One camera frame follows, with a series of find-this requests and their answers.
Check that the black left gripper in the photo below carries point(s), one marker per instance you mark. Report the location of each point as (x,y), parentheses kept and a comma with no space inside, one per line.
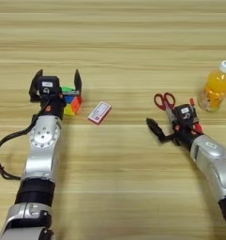
(55,108)

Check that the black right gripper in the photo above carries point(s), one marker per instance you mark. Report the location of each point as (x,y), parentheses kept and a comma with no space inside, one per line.
(186,136)

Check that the red and white card box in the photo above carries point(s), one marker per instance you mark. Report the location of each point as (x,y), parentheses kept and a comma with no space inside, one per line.
(99,112)

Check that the orange juice bottle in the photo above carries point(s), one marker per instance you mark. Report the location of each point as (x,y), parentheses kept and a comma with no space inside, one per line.
(216,87)

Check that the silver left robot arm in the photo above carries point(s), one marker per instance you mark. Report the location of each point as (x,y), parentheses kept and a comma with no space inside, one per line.
(42,156)

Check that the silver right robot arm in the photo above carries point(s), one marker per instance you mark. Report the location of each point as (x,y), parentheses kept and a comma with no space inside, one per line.
(214,162)

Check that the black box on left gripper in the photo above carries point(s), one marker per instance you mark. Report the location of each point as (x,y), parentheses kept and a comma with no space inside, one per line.
(48,85)

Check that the multicolour puzzle cube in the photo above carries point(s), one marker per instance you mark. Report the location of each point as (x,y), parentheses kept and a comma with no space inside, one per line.
(74,106)

